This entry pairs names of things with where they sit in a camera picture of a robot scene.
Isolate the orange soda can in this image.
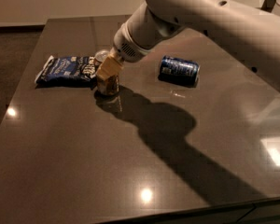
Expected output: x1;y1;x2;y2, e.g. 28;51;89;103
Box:
93;49;120;97

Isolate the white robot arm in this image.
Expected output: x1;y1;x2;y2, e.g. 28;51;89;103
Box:
97;0;280;92

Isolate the blue chip bag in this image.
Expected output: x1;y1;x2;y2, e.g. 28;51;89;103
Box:
35;56;96;86

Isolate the blue soda can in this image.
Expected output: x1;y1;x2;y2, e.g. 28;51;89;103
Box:
159;56;200;86

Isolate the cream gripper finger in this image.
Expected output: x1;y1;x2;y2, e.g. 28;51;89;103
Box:
96;54;123;80

